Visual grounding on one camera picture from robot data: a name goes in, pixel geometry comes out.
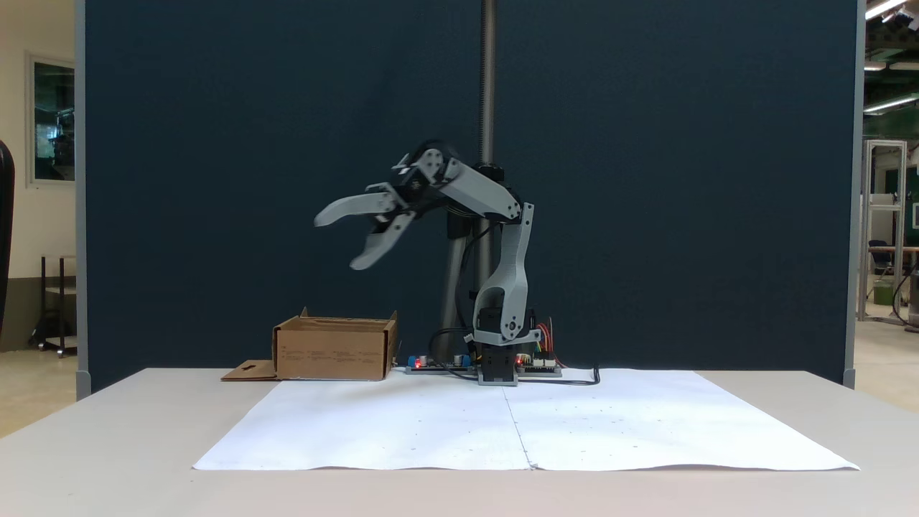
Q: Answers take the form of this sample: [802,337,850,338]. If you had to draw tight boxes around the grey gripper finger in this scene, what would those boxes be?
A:
[349,211,418,272]
[313,190,398,229]

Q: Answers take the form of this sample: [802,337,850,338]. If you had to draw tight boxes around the dark blue partition panel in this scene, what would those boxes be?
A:
[75,0,867,394]

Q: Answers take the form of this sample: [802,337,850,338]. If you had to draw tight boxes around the brown cardboard box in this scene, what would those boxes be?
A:
[221,307,399,382]

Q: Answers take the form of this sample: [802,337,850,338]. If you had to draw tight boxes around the blue circuit board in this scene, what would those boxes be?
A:
[406,355,476,375]

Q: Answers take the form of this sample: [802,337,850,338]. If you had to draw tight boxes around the white paper sheet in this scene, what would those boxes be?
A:
[503,368,860,472]
[192,370,533,472]

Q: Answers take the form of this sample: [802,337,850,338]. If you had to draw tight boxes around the black shelf cart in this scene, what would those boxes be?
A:
[30,254,78,358]

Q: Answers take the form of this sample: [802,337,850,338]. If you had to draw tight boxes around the black chair back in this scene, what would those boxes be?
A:
[0,139,16,338]

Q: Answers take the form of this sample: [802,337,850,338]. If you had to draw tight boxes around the blue office chair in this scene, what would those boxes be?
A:
[868,240,895,278]

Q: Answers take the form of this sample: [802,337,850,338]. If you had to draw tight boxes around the black forearm motor cable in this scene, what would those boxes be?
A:
[459,221,498,306]

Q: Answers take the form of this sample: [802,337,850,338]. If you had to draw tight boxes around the black shoulder motor cable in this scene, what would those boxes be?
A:
[429,327,476,361]

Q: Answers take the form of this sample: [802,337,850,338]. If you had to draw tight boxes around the camera stand with metal pole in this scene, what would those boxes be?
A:
[434,0,526,368]

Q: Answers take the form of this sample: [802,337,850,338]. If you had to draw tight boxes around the coloured jumper wires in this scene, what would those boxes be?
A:
[534,316,558,357]

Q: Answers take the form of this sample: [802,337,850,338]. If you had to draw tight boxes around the circuit board with jumper wires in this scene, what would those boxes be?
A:
[517,352,563,376]

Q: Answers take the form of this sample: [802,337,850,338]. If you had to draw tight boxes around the black power cable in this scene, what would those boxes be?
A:
[517,366,601,387]

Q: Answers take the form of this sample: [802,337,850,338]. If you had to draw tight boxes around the framed wall window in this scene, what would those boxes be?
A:
[27,53,76,190]

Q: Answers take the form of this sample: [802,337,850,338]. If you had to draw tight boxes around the aluminium frame rack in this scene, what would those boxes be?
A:
[859,138,910,324]

